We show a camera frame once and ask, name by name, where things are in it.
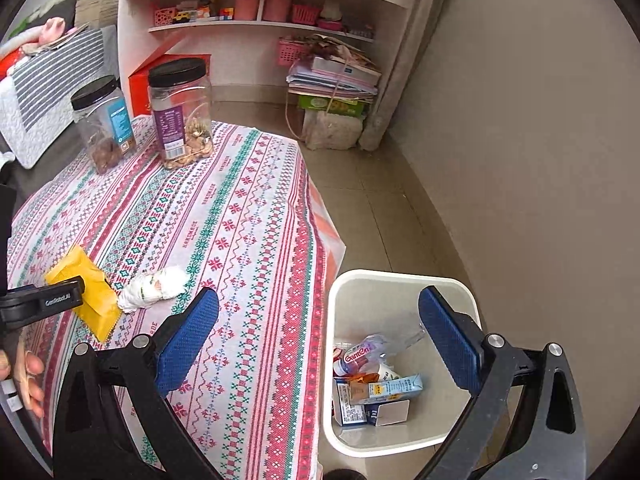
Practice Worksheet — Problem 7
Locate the grey striped blanket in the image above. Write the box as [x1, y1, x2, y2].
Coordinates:
[0, 25, 117, 170]

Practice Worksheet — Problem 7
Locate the pink plush toy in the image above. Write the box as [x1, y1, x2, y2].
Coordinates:
[39, 16, 68, 46]

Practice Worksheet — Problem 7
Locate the blue and white carton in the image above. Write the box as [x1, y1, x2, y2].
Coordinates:
[332, 377, 411, 427]

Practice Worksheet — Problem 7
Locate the white trash bin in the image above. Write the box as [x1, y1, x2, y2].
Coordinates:
[322, 269, 482, 458]

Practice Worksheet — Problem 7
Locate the crumpled white paper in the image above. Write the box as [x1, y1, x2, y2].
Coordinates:
[116, 265, 189, 313]

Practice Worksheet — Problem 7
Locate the clear jar with blue label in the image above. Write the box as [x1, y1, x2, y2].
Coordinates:
[71, 75, 137, 175]

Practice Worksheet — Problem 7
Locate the white plastic bag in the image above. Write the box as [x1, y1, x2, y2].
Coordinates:
[302, 110, 363, 151]

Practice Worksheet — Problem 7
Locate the clear jar with purple label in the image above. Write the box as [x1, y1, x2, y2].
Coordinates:
[147, 58, 215, 171]

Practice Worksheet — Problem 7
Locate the white bookshelf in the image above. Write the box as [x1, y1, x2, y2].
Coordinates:
[116, 0, 441, 151]

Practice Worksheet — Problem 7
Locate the clear plastic bottle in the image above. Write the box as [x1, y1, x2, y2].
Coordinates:
[332, 332, 426, 377]

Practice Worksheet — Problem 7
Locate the person's left hand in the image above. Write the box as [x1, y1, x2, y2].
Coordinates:
[0, 347, 47, 420]

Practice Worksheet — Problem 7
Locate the red cardboard box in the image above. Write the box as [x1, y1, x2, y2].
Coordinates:
[128, 52, 211, 116]

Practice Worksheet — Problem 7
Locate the light blue carton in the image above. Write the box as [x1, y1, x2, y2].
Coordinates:
[367, 374, 424, 405]

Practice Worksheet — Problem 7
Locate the patterned tablecloth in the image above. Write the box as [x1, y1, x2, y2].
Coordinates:
[7, 120, 347, 478]

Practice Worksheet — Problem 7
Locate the orange plush toy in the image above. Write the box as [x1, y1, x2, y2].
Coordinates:
[0, 50, 26, 81]

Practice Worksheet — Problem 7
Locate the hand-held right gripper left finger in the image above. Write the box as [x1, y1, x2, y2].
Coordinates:
[52, 287, 221, 480]

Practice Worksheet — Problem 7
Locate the green cardboard box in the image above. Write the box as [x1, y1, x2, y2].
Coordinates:
[299, 95, 363, 118]

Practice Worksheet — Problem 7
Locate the yellow snack packet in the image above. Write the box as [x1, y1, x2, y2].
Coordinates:
[44, 244, 122, 343]

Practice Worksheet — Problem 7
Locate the small pink basket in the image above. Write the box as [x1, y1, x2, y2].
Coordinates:
[291, 4, 321, 26]

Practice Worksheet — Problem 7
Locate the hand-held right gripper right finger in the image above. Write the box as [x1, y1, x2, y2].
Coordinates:
[419, 286, 588, 480]

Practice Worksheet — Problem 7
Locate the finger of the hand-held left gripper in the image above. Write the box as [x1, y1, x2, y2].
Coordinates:
[0, 280, 86, 331]

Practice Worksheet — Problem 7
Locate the pile of papers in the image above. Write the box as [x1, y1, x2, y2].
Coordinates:
[286, 34, 383, 106]

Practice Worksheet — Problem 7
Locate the large pink basket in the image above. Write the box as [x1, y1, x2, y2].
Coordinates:
[277, 37, 308, 67]

